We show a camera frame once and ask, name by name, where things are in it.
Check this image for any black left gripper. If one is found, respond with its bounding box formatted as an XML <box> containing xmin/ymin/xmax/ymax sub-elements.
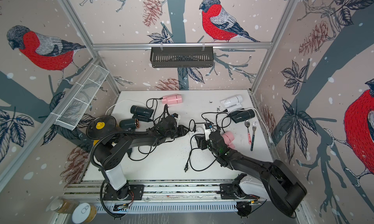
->
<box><xmin>165</xmin><ymin>125</ymin><xmax>191</xmax><ymax>139</ymax></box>

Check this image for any black cord of small dryer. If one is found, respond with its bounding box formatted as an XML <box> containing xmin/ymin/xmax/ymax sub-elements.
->
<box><xmin>154</xmin><ymin>104</ymin><xmax>179</xmax><ymax>128</ymax></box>

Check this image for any black cord of white dryer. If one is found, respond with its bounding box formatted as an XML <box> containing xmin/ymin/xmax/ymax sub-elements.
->
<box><xmin>188</xmin><ymin>108</ymin><xmax>228</xmax><ymax>134</ymax></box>

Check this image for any black cord of long dryer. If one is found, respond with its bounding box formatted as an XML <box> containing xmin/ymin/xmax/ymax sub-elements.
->
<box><xmin>128</xmin><ymin>145</ymin><xmax>158</xmax><ymax>162</ymax></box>

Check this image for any black cord of pink dryer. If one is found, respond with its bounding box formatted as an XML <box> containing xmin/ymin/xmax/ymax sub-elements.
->
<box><xmin>146</xmin><ymin>97</ymin><xmax>164</xmax><ymax>119</ymax></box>

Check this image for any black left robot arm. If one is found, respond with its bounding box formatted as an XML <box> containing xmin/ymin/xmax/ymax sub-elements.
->
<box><xmin>86</xmin><ymin>115</ymin><xmax>189</xmax><ymax>191</ymax></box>

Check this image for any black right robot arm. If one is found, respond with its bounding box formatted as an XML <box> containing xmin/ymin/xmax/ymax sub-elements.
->
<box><xmin>193</xmin><ymin>131</ymin><xmax>307</xmax><ymax>217</ymax></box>

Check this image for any white power strip right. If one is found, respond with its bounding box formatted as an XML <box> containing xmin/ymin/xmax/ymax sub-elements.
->
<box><xmin>190</xmin><ymin>127</ymin><xmax>205</xmax><ymax>136</ymax></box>

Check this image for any pink folding hair dryer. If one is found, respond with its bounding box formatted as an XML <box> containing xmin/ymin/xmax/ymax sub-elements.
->
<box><xmin>162</xmin><ymin>94</ymin><xmax>183</xmax><ymax>105</ymax></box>

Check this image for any dark green small hair dryer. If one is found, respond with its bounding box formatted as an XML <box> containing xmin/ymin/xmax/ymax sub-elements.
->
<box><xmin>130</xmin><ymin>105</ymin><xmax>154</xmax><ymax>122</ymax></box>

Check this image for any dark green folding hair dryer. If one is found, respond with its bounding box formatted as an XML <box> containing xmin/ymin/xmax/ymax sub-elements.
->
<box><xmin>229</xmin><ymin>109</ymin><xmax>255</xmax><ymax>123</ymax></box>

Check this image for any green copper long hair dryer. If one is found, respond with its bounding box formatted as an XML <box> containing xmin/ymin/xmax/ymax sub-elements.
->
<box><xmin>119</xmin><ymin>118</ymin><xmax>139</xmax><ymax>131</ymax></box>

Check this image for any white folding hair dryer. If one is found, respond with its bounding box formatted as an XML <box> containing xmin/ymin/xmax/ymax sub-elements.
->
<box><xmin>221</xmin><ymin>95</ymin><xmax>243</xmax><ymax>108</ymax></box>

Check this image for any yellow pot with glass lid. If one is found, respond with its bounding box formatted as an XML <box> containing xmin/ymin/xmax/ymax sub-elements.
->
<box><xmin>86</xmin><ymin>115</ymin><xmax>117</xmax><ymax>140</ymax></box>

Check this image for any white lidded tin can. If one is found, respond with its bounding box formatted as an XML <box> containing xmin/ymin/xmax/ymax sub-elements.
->
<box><xmin>72</xmin><ymin>203</ymin><xmax>97</xmax><ymax>224</ymax></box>

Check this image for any glass jar with lid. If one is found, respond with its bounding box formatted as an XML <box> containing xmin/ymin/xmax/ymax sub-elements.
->
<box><xmin>46</xmin><ymin>197</ymin><xmax>79</xmax><ymax>214</ymax></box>

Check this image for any black cord of near dryer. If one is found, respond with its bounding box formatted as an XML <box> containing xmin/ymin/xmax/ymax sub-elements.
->
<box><xmin>183</xmin><ymin>134</ymin><xmax>217</xmax><ymax>172</ymax></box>

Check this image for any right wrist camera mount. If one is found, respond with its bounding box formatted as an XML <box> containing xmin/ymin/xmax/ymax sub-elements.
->
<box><xmin>204</xmin><ymin>122</ymin><xmax>213</xmax><ymax>141</ymax></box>

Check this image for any silver spoon pink handle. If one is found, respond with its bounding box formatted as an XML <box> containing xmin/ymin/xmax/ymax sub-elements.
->
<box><xmin>244</xmin><ymin>119</ymin><xmax>252</xmax><ymax>145</ymax></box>

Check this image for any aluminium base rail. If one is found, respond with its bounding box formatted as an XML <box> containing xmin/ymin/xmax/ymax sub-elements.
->
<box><xmin>63</xmin><ymin>179</ymin><xmax>270</xmax><ymax>214</ymax></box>

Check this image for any silver fork dark handle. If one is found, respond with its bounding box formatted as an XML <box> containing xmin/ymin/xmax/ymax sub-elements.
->
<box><xmin>250</xmin><ymin>121</ymin><xmax>258</xmax><ymax>151</ymax></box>

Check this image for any black hanging wall basket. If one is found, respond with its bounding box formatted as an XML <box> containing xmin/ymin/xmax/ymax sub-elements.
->
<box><xmin>150</xmin><ymin>46</ymin><xmax>214</xmax><ymax>68</ymax></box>

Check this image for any white wire basket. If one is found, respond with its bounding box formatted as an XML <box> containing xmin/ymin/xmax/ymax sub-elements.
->
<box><xmin>54</xmin><ymin>64</ymin><xmax>109</xmax><ymax>130</ymax></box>

